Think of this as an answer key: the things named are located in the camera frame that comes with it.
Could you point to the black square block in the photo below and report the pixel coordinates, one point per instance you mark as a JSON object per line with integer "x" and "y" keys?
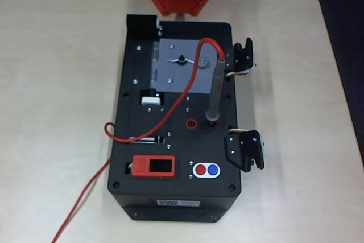
{"x": 142, "y": 25}

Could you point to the red and blue buttons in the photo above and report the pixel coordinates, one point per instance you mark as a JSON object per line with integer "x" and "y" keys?
{"x": 207, "y": 169}

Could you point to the grey test probe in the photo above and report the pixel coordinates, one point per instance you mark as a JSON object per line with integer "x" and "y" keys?
{"x": 216, "y": 89}

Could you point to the black task box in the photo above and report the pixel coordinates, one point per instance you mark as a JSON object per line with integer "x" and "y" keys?
{"x": 176, "y": 189}

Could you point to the white rectangular block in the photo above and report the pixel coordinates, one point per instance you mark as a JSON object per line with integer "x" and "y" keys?
{"x": 151, "y": 100}

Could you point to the red display module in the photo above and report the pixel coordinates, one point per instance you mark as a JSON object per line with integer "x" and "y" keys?
{"x": 153, "y": 166}

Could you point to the white label sticker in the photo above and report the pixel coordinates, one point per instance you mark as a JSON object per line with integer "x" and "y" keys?
{"x": 177, "y": 203}

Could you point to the blue push button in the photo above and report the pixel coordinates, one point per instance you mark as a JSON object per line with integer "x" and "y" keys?
{"x": 213, "y": 169}

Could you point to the red push button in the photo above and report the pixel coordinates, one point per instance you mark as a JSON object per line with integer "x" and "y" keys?
{"x": 201, "y": 169}

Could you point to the white slider rail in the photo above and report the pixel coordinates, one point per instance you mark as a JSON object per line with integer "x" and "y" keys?
{"x": 153, "y": 140}

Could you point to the red banana socket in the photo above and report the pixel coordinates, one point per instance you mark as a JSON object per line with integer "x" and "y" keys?
{"x": 191, "y": 124}

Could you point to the grey hinged door panel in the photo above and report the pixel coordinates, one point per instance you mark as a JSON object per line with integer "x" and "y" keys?
{"x": 176, "y": 75}

